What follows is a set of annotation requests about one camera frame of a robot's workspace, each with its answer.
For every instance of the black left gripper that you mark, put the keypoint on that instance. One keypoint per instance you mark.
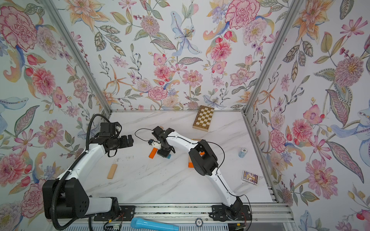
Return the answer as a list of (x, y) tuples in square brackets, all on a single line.
[(125, 143)]

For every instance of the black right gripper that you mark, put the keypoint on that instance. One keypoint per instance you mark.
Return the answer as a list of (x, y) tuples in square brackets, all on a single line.
[(160, 152)]

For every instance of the orange block diagonal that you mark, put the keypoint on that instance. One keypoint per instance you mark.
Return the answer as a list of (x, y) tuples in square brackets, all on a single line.
[(153, 153)]

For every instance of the natural wood block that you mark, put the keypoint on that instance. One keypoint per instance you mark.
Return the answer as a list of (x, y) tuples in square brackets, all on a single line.
[(112, 171)]

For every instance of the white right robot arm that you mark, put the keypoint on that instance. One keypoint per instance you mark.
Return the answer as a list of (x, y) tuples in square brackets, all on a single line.
[(205, 163)]

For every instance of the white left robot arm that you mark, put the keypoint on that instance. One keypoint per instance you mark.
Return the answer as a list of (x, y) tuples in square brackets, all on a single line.
[(65, 197)]

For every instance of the wooden chessboard box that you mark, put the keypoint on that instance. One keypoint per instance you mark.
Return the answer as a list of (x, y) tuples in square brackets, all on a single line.
[(203, 118)]

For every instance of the blue poker chip stack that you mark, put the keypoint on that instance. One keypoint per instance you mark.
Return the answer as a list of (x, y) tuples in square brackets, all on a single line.
[(242, 153)]

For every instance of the blue microphone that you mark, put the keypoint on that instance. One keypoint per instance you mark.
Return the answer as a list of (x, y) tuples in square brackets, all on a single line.
[(139, 223)]

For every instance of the small round gauge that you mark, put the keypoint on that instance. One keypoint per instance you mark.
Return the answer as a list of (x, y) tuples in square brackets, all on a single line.
[(199, 222)]

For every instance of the small card box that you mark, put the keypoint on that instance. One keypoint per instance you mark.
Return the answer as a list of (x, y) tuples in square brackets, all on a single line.
[(250, 177)]

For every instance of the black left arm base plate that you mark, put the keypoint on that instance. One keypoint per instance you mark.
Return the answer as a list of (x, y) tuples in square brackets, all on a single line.
[(123, 213)]

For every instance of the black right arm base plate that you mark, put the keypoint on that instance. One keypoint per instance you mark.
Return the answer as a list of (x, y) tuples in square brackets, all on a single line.
[(236, 212)]

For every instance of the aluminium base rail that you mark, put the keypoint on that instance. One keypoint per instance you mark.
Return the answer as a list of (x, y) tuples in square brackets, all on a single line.
[(188, 213)]

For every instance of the aluminium left corner post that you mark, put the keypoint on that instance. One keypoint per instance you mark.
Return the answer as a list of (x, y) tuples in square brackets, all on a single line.
[(51, 9)]

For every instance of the aluminium corner post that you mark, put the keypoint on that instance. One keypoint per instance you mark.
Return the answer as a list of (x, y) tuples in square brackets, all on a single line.
[(286, 25), (51, 9)]

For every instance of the aluminium right corner post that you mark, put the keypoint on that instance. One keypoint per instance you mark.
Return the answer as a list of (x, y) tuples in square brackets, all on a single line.
[(286, 25)]

